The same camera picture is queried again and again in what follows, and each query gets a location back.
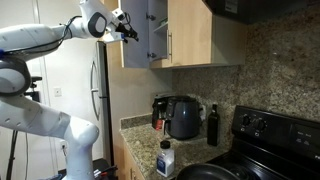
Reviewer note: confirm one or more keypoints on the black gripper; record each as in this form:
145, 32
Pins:
124, 30

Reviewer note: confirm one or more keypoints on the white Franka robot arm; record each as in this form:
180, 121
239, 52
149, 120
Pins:
33, 120

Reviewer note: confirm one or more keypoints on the wide light wood cabinet door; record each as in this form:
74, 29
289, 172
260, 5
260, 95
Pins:
191, 33

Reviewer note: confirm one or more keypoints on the light wood base cabinet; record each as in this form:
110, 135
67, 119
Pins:
128, 165

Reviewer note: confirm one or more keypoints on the tall wooden side panel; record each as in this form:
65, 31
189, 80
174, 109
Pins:
133, 90

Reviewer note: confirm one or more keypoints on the stainless steel refrigerator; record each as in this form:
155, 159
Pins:
104, 100

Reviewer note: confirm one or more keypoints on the black and red coffee maker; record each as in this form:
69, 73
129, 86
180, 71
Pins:
158, 113

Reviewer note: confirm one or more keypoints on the dark grey air fryer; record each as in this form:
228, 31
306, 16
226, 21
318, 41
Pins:
185, 118

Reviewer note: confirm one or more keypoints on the white backsplash outlet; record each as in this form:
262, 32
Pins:
203, 111

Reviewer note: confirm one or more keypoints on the black device on stand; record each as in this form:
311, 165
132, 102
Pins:
34, 93

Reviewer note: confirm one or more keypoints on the dark glass bottle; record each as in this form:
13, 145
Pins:
213, 128

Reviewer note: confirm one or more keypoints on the white plastic bottle black cap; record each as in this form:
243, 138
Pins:
165, 161

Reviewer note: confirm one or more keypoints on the black range hood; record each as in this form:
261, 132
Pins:
260, 10

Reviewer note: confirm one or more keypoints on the black stove knob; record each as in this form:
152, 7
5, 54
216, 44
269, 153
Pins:
246, 120
259, 125

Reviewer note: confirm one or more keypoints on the black frying pan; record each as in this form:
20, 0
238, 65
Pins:
203, 173

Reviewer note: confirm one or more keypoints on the black electric stove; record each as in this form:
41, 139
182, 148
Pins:
283, 150

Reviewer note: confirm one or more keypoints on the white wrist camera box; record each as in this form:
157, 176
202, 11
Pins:
118, 14

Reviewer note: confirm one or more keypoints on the white light switch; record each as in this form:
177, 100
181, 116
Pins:
58, 91

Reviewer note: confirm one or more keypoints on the light wood wall cabinet body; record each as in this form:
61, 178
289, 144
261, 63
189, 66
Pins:
230, 43

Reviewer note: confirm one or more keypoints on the white low wall outlet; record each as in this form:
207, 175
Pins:
63, 146

